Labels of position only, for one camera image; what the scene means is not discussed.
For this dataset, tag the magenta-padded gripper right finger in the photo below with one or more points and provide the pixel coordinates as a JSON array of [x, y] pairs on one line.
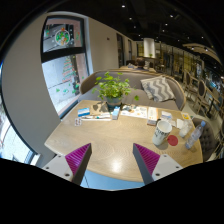
[[165, 165]]

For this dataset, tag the grey tufted armchair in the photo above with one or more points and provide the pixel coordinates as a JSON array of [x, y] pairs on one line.
[[208, 136]]

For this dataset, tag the wooden tissue box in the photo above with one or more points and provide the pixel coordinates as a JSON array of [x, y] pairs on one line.
[[152, 115]]

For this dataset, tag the small blue box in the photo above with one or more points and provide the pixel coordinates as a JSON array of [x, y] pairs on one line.
[[115, 113]]

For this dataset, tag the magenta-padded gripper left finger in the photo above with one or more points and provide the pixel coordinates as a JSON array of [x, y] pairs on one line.
[[60, 165]]

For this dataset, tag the group of ceiling lights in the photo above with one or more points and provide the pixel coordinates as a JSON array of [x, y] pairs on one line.
[[123, 5]]

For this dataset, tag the long white flat packet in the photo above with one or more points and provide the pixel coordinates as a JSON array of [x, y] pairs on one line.
[[96, 117]]

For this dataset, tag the small patterned card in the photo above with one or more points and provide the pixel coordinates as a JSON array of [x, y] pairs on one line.
[[78, 122]]

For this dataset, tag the clear blue-capped water bottle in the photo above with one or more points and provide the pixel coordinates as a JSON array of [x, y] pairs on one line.
[[195, 135]]

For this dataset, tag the potted green plant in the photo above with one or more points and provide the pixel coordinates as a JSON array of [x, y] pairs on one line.
[[111, 88]]

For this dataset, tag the blue white card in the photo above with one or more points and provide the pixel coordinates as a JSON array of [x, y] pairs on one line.
[[83, 112]]

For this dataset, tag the white paper napkin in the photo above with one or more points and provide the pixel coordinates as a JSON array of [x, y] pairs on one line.
[[179, 123]]

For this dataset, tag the grey curved sofa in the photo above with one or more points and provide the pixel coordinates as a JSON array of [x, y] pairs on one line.
[[131, 80]]

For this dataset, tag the flat round red coaster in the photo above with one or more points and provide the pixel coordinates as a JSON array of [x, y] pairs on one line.
[[173, 141]]

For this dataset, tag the white printed mug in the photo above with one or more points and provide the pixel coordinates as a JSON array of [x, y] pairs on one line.
[[161, 133]]

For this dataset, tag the printed menu leaflet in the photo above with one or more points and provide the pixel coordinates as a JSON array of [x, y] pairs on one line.
[[135, 111]]

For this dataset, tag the person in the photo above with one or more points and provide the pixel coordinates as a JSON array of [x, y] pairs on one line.
[[140, 63]]

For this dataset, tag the grey chevron cushion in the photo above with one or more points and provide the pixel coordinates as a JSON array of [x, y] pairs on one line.
[[158, 89]]

